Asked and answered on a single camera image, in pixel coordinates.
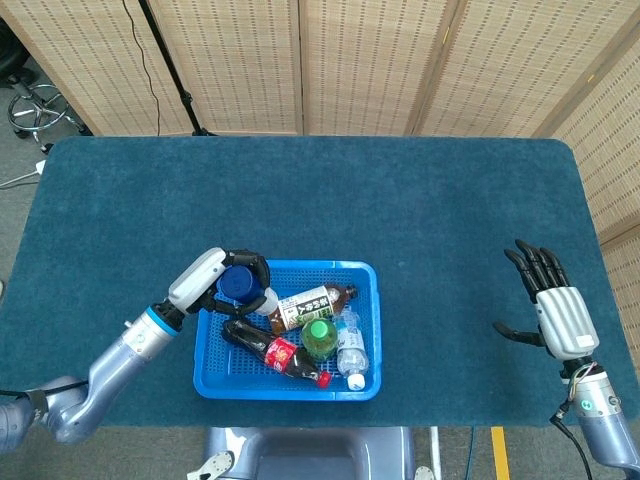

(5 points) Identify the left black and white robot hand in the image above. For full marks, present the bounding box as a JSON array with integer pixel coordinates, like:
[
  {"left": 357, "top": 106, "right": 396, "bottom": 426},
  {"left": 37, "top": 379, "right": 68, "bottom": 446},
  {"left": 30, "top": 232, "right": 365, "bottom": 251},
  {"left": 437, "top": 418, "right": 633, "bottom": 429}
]
[{"left": 167, "top": 247, "right": 274, "bottom": 317}]

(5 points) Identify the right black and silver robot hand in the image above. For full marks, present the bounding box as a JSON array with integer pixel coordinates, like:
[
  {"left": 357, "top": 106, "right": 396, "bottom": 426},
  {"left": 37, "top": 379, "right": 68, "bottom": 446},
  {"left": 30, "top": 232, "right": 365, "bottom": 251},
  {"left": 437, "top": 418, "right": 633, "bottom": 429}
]
[{"left": 492, "top": 238, "right": 601, "bottom": 362}]

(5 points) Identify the white bottle dark blue cap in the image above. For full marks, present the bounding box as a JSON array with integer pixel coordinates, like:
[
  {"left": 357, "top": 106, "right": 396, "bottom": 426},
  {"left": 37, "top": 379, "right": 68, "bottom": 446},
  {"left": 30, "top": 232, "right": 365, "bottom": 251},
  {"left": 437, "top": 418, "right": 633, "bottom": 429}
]
[{"left": 216, "top": 266, "right": 279, "bottom": 316}]

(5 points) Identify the cola bottle red cap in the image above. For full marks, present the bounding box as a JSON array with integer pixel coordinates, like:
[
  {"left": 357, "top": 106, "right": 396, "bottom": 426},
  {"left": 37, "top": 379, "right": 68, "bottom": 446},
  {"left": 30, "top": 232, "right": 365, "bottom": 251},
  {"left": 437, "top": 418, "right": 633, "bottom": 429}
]
[{"left": 221, "top": 319, "right": 332, "bottom": 390}]

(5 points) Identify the brown tea bottle black cap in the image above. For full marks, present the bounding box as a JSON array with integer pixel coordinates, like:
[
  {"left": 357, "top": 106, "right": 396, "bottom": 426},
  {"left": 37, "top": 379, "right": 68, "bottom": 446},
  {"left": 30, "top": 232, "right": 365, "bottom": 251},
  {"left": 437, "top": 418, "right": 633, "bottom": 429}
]
[{"left": 268, "top": 283, "right": 359, "bottom": 335}]

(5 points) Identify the green cap green bottle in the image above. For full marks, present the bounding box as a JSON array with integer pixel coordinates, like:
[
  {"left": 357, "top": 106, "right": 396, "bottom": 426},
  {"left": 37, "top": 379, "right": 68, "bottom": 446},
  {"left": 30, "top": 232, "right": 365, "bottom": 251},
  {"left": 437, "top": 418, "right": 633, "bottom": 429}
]
[{"left": 301, "top": 318, "right": 339, "bottom": 361}]

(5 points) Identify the clear water bottle white cap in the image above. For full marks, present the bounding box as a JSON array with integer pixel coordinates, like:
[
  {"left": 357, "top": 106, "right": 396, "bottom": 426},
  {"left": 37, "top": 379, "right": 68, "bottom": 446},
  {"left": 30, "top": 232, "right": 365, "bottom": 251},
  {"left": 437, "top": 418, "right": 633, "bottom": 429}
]
[{"left": 335, "top": 309, "right": 370, "bottom": 391}]

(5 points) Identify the blue perforated plastic basket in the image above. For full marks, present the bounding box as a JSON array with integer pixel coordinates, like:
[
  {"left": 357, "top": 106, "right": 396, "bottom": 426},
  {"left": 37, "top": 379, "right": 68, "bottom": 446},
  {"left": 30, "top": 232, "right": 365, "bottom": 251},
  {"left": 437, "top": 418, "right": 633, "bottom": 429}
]
[{"left": 192, "top": 258, "right": 384, "bottom": 401}]

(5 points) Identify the dark teal table mat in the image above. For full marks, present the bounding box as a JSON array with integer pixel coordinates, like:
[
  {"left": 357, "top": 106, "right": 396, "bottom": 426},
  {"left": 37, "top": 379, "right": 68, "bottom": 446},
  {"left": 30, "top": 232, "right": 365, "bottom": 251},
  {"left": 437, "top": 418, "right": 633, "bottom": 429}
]
[{"left": 0, "top": 135, "right": 640, "bottom": 430}]

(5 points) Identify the white table leg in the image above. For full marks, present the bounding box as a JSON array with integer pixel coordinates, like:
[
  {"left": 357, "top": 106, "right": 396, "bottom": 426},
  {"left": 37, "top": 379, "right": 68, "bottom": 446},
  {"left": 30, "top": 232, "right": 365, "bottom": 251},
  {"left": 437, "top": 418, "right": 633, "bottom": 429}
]
[{"left": 428, "top": 426, "right": 444, "bottom": 480}]

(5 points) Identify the white power strip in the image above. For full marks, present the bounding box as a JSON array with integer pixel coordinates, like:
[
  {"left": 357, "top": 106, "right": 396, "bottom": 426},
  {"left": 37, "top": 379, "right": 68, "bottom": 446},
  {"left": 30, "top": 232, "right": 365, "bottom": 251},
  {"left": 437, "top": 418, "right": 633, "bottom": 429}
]
[{"left": 0, "top": 158, "right": 49, "bottom": 189}]

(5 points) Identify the black tripod stand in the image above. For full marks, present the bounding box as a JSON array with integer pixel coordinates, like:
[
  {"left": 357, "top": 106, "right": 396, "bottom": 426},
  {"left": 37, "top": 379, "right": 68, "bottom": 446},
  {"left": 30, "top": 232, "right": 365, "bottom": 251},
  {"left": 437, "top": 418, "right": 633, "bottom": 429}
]
[{"left": 137, "top": 0, "right": 219, "bottom": 137}]

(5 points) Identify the grey-blue robot torso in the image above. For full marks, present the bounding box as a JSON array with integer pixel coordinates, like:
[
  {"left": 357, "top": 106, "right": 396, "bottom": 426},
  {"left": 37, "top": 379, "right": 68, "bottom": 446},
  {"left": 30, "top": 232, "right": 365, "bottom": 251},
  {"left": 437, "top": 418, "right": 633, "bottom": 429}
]
[{"left": 187, "top": 426, "right": 436, "bottom": 480}]

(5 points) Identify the office stool base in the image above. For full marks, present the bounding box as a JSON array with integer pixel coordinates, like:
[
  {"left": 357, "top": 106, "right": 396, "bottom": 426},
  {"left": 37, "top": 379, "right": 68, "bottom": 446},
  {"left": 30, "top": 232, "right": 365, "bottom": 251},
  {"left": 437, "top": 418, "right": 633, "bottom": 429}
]
[{"left": 0, "top": 47, "right": 94, "bottom": 154}]

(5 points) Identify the bamboo folding screen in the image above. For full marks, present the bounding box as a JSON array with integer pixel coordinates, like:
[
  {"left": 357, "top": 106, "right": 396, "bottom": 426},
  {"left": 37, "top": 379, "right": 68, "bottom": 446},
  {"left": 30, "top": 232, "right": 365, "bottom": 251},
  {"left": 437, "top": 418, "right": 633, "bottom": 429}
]
[{"left": 0, "top": 0, "right": 640, "bottom": 351}]

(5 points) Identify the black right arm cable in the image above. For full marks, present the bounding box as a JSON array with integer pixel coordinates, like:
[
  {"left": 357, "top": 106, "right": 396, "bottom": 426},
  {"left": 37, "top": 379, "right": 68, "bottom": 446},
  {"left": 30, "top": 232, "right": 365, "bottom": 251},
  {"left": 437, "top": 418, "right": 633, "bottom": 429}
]
[{"left": 549, "top": 399, "right": 597, "bottom": 480}]

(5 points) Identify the blue floor cable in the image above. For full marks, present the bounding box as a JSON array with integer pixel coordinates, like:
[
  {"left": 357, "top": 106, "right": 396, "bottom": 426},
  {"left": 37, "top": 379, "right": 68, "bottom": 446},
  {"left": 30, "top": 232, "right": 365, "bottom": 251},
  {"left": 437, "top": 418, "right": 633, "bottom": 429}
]
[{"left": 465, "top": 427, "right": 477, "bottom": 480}]

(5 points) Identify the thin black hanging cable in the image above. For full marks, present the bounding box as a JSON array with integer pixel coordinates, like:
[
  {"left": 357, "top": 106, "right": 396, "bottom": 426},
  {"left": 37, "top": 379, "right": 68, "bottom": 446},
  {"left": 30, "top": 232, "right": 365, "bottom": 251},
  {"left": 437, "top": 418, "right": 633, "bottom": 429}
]
[{"left": 121, "top": 0, "right": 162, "bottom": 137}]

